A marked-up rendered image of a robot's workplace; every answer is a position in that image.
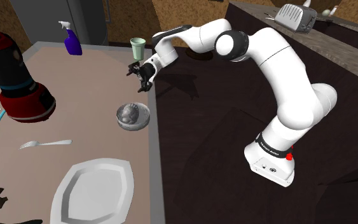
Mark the silver toaster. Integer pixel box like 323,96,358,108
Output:
273,3,318,34

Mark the dark robot stand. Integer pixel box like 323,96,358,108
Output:
153,46,358,224

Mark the red and black appliance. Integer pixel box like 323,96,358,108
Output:
0,31,57,123

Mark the dark counter cabinet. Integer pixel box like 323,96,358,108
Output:
224,1,358,88

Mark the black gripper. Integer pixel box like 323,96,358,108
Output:
126,61,157,94

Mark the blue spray bottle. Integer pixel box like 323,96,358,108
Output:
58,20,83,56

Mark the white oval plate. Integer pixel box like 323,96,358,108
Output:
50,157,135,224

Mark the silver fork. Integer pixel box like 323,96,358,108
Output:
18,139,73,150

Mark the pale green cup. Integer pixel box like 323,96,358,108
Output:
130,37,147,61

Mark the grey bowl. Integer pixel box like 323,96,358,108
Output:
116,102,151,132

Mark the grey refrigerator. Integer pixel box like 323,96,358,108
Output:
10,0,109,46

